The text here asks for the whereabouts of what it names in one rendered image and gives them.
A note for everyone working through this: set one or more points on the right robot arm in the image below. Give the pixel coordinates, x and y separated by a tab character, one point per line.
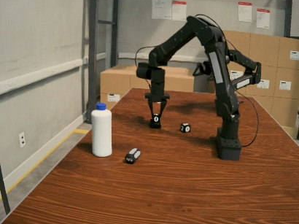
249	77

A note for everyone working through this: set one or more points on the white bottle with blue cap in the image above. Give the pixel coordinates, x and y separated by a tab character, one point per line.
101	131

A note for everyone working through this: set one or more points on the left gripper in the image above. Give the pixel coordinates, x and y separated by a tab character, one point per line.
156	94

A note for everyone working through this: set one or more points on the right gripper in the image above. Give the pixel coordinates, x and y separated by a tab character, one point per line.
207	70

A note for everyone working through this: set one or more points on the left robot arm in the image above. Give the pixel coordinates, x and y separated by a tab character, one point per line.
227	101

